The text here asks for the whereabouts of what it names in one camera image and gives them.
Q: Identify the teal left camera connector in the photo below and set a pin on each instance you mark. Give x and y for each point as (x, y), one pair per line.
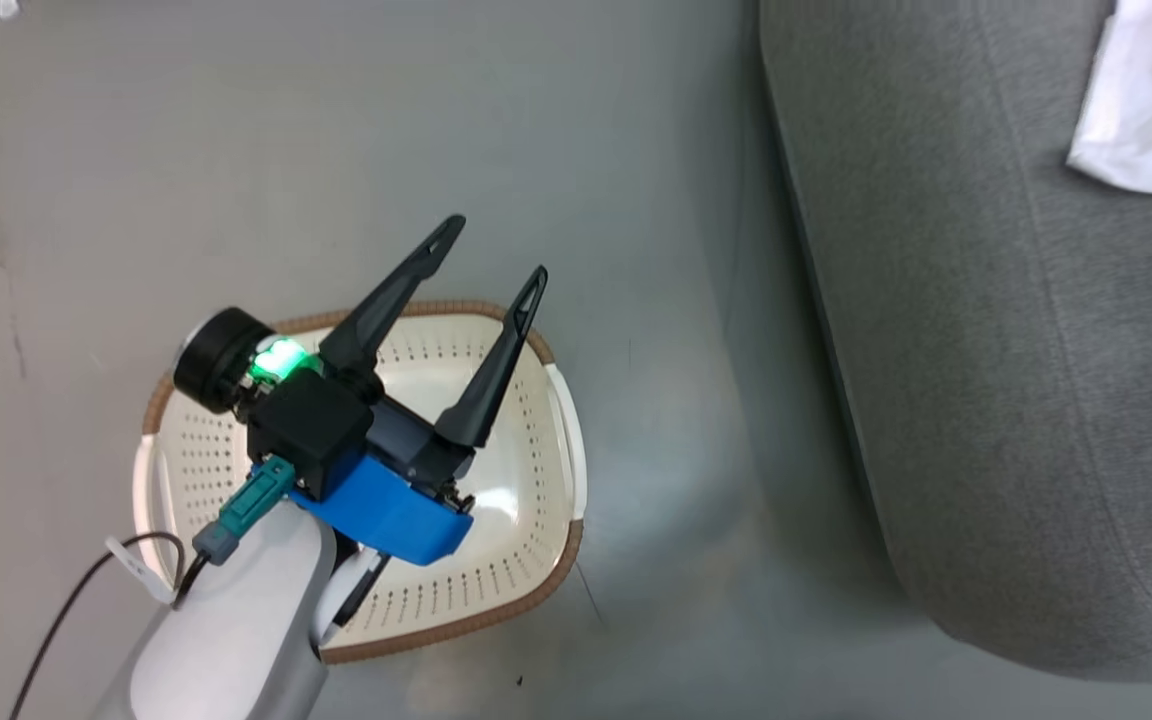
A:
(251, 505)

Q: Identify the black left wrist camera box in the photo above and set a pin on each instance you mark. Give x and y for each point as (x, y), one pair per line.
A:
(311, 430)

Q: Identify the grey fabric sofa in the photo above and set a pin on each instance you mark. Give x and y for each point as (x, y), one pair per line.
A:
(986, 350)

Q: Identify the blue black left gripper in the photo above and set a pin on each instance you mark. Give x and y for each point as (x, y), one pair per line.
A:
(391, 510)

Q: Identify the white garment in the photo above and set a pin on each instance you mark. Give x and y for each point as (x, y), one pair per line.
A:
(1146, 110)

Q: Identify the white perforated laundry basket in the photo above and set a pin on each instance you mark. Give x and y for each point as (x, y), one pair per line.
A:
(526, 480)

